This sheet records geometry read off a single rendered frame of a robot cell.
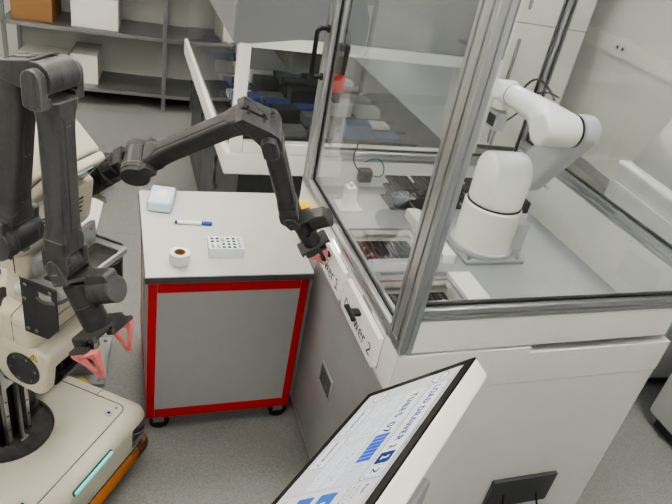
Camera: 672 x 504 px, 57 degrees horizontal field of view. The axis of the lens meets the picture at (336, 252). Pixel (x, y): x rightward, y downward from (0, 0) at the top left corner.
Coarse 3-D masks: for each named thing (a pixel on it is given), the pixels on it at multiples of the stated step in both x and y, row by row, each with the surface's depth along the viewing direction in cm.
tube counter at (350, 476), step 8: (384, 424) 119; (392, 424) 116; (384, 432) 115; (376, 440) 114; (384, 440) 111; (368, 448) 112; (376, 448) 110; (360, 456) 111; (368, 456) 109; (360, 464) 107; (352, 472) 106; (360, 472) 104; (344, 480) 105; (352, 480) 103
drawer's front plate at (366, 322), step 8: (352, 280) 190; (344, 288) 193; (352, 288) 186; (344, 296) 193; (352, 296) 186; (360, 296) 184; (352, 304) 186; (360, 304) 180; (344, 312) 193; (368, 312) 177; (360, 320) 180; (368, 320) 175; (352, 328) 187; (360, 328) 180; (368, 328) 175; (376, 328) 172; (360, 336) 181; (368, 336) 175; (376, 336) 169; (360, 344) 181; (368, 344) 175; (376, 344) 169; (368, 352) 175; (376, 352) 171; (368, 360) 175; (376, 360) 173
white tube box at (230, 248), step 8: (208, 240) 220; (216, 240) 221; (232, 240) 223; (208, 248) 218; (216, 248) 217; (224, 248) 218; (232, 248) 218; (240, 248) 219; (216, 256) 218; (224, 256) 219; (232, 256) 220; (240, 256) 221
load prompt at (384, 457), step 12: (432, 384) 124; (444, 384) 120; (432, 396) 118; (420, 408) 116; (408, 420) 113; (396, 432) 111; (408, 432) 108; (396, 444) 106; (384, 456) 104; (372, 468) 103; (384, 468) 100; (360, 480) 101
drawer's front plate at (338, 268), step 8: (328, 248) 207; (336, 256) 201; (320, 264) 215; (328, 264) 207; (336, 264) 200; (344, 264) 198; (336, 272) 200; (344, 272) 194; (328, 280) 207; (336, 280) 200; (344, 280) 195; (336, 288) 200; (336, 296) 200
